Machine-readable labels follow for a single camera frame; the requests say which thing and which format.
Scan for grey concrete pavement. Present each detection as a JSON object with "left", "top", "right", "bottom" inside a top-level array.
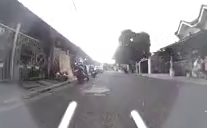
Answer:
[{"left": 0, "top": 78, "right": 77, "bottom": 109}]

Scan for white gate posts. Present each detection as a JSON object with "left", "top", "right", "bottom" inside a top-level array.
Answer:
[{"left": 135, "top": 57, "right": 152, "bottom": 75}]

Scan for robot's own part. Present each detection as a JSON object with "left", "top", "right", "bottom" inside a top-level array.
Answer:
[
  {"left": 57, "top": 100, "right": 78, "bottom": 128},
  {"left": 130, "top": 109, "right": 148, "bottom": 128}
]

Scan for building with white-edged roof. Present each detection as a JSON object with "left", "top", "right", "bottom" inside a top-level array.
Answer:
[{"left": 150, "top": 3, "right": 207, "bottom": 79}]

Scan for grey metal fence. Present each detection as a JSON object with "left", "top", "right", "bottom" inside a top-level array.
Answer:
[{"left": 0, "top": 18, "right": 42, "bottom": 83}]

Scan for long building with dark roof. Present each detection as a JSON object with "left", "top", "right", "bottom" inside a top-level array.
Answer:
[{"left": 0, "top": 0, "right": 102, "bottom": 83}]

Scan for parked motorcycle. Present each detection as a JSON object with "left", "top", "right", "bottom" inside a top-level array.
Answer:
[{"left": 73, "top": 61, "right": 91, "bottom": 84}]

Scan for group of people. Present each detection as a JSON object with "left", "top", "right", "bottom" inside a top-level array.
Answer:
[{"left": 190, "top": 55, "right": 207, "bottom": 80}]

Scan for large dark tree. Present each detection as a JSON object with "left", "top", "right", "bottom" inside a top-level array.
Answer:
[{"left": 112, "top": 29, "right": 152, "bottom": 66}]

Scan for grey asphalt road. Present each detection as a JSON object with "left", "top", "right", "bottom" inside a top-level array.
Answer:
[{"left": 0, "top": 70, "right": 207, "bottom": 128}]

